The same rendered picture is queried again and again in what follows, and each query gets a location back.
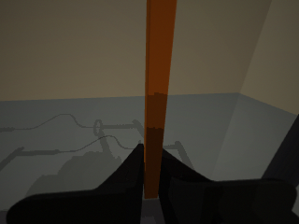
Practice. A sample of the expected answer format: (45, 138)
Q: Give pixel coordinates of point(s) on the orange handle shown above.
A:
(160, 26)

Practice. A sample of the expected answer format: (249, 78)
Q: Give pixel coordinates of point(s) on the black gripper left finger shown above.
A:
(118, 200)

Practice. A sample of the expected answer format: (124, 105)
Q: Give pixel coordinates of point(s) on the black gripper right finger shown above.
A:
(188, 197)

